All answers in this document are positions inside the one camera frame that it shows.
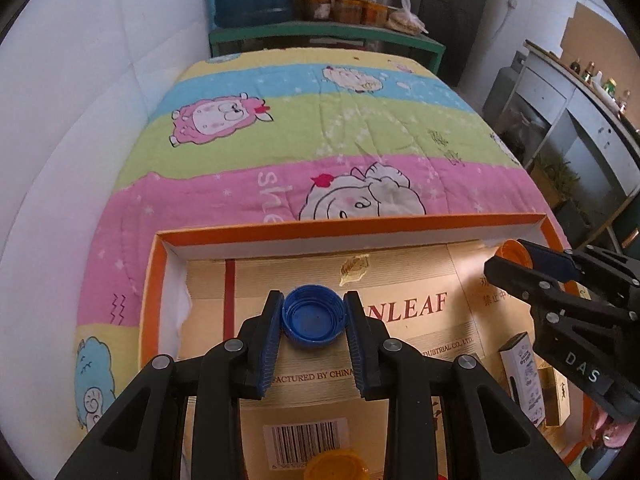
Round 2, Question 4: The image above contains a white cartoon rectangular box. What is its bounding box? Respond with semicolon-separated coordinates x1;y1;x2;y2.
499;332;546;427

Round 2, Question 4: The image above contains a yellow orange bottle cap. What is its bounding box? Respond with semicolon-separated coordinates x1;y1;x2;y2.
303;448;371;480

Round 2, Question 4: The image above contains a blue bottle cap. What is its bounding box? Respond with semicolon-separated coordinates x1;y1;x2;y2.
281;284;346;349

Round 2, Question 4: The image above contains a gold rectangular box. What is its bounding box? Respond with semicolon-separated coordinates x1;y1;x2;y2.
538;365;570;427

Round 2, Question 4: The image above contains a person's right hand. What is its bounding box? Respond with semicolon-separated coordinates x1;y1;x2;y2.
588;404;637;448

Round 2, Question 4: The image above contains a potted green plant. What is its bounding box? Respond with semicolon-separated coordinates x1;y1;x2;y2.
529;156;580;209

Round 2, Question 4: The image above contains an orange shallow cardboard tray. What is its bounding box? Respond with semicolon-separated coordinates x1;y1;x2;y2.
140;214;567;479

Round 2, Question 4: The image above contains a white kitchen counter cabinet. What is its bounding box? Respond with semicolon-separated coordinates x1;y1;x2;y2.
493;41;639;252

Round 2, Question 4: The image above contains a grey gas cylinder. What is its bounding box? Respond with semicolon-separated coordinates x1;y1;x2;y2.
483;51;526;128

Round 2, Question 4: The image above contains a black refrigerator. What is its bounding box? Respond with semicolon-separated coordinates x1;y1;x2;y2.
394;0;497;87

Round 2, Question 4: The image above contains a plastic bag of food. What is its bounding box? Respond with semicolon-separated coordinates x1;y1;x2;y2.
386;0;427;36

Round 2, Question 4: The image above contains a colourful cartoon quilt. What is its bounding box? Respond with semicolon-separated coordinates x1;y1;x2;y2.
74;48;549;431

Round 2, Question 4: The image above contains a green low table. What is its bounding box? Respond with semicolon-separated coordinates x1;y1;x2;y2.
208;21;446;75

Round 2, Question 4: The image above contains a brown cardboard wall panel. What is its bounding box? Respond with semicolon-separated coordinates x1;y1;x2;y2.
561;3;639;101

